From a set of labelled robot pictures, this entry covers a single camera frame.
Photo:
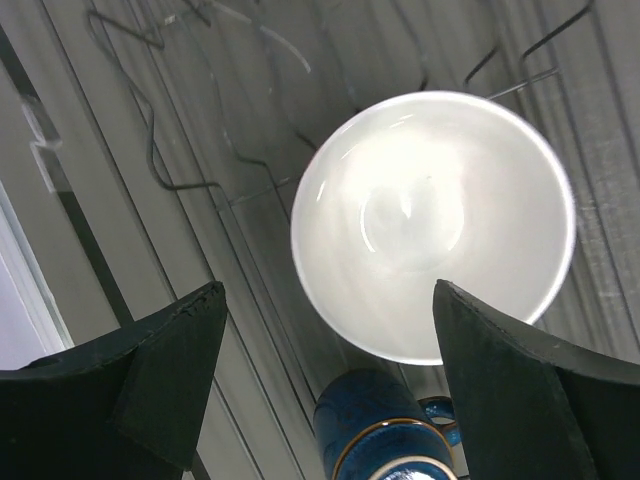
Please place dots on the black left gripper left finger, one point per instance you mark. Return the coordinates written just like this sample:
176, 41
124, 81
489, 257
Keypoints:
127, 405

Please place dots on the red floral bowl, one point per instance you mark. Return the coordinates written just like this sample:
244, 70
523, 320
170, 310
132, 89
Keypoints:
422, 187

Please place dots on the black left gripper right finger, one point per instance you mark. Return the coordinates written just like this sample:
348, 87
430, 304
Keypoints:
529, 404

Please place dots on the black wire dish rack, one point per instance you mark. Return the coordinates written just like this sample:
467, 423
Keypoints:
149, 147

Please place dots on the blue ceramic mug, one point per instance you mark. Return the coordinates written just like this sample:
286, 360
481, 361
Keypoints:
369, 425

